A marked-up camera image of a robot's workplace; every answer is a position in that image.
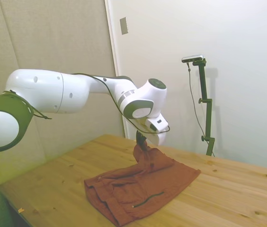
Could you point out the dark jointed camera stand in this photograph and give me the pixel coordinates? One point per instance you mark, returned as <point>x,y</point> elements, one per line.
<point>205,99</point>

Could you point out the grey wall plate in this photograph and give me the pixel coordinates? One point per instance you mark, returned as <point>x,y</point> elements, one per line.
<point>124,26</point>

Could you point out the small wood chip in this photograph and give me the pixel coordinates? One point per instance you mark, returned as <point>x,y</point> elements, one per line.
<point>20,209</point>

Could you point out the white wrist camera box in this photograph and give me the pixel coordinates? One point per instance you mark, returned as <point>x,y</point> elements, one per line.
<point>158,124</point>

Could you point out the white door frame trim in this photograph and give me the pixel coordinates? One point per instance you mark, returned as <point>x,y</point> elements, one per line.
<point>114,47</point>

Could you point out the rust orange shorts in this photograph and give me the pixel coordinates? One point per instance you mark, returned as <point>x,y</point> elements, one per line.
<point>136,186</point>

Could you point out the silver camera on stand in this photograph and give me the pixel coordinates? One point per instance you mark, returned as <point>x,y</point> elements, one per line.
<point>192,58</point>

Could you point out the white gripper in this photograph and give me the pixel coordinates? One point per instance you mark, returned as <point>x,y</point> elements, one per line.
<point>159,139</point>

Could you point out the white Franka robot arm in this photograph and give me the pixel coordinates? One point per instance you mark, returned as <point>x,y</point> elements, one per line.
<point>53,94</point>

